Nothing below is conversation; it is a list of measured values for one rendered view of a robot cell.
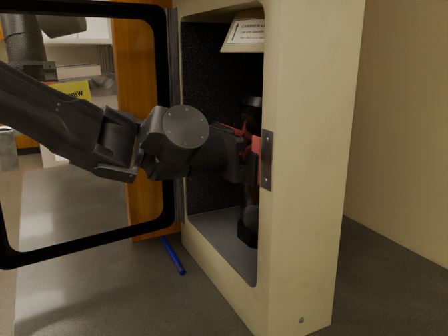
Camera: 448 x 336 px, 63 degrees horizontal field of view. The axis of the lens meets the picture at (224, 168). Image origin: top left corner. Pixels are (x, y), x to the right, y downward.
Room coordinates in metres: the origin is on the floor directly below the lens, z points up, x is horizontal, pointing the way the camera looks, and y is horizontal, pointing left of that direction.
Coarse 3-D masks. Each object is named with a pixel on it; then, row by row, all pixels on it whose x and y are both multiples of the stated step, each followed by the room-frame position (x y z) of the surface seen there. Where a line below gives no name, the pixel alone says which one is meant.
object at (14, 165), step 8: (0, 136) 0.50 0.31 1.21; (8, 136) 0.50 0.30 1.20; (0, 144) 0.50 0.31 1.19; (8, 144) 0.50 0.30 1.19; (0, 152) 0.50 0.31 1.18; (8, 152) 0.50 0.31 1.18; (16, 152) 0.51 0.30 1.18; (8, 160) 0.50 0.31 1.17; (16, 160) 0.51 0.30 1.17; (8, 168) 0.50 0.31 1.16; (16, 168) 0.51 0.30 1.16
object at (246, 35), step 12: (240, 12) 0.53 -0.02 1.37; (252, 12) 0.51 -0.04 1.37; (264, 12) 0.50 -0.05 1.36; (240, 24) 0.52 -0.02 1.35; (252, 24) 0.50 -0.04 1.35; (264, 24) 0.49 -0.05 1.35; (228, 36) 0.54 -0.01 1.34; (240, 36) 0.51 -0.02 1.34; (252, 36) 0.49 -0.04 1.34; (264, 36) 0.49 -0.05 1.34; (228, 48) 0.52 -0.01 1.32; (240, 48) 0.50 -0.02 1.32; (252, 48) 0.49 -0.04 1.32
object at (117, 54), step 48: (96, 0) 0.60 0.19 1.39; (0, 48) 0.53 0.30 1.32; (48, 48) 0.56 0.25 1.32; (96, 48) 0.59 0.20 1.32; (144, 48) 0.64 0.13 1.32; (96, 96) 0.59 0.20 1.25; (144, 96) 0.63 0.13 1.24; (0, 192) 0.51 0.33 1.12; (48, 192) 0.54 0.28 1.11; (96, 192) 0.58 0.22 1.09; (144, 192) 0.63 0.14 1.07; (48, 240) 0.54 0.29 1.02
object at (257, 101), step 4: (256, 92) 0.59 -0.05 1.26; (260, 92) 0.59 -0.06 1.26; (248, 96) 0.56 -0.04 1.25; (252, 96) 0.55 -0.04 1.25; (256, 96) 0.54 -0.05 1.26; (260, 96) 0.54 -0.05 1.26; (244, 100) 0.56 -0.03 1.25; (248, 100) 0.55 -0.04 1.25; (252, 100) 0.54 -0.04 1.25; (256, 100) 0.54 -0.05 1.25; (260, 100) 0.53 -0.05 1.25; (244, 104) 0.55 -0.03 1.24; (248, 104) 0.54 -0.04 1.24; (252, 104) 0.54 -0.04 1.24; (256, 104) 0.53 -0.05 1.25; (260, 104) 0.53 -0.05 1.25
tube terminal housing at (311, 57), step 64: (192, 0) 0.59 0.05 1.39; (256, 0) 0.43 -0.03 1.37; (320, 0) 0.41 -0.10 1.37; (320, 64) 0.41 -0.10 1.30; (320, 128) 0.42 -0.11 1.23; (320, 192) 0.42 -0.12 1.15; (192, 256) 0.62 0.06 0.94; (320, 256) 0.42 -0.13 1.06; (256, 320) 0.41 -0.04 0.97; (320, 320) 0.43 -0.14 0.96
